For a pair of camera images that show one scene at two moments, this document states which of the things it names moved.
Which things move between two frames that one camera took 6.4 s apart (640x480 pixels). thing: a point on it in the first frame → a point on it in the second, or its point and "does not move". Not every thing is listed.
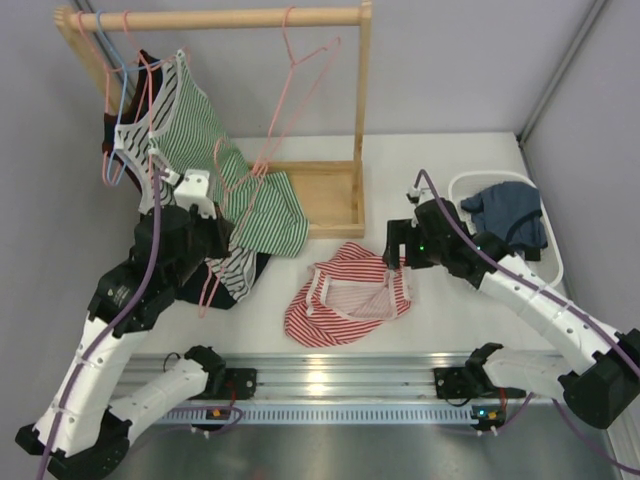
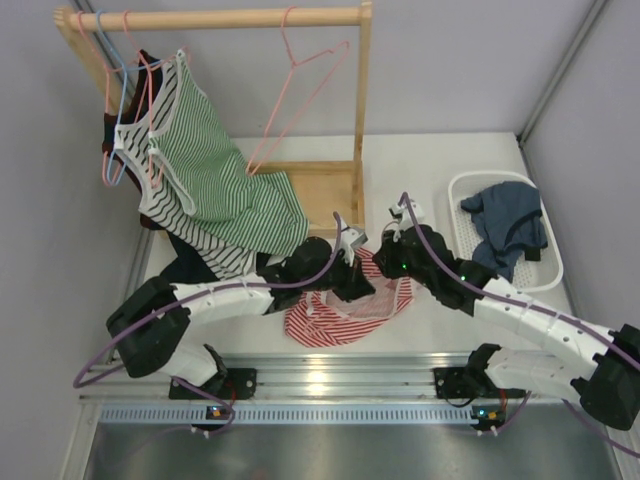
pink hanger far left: [109, 71] does not move
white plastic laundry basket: [463, 184] does not move
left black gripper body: [220, 235] → [353, 279]
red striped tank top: [345, 295] does not move
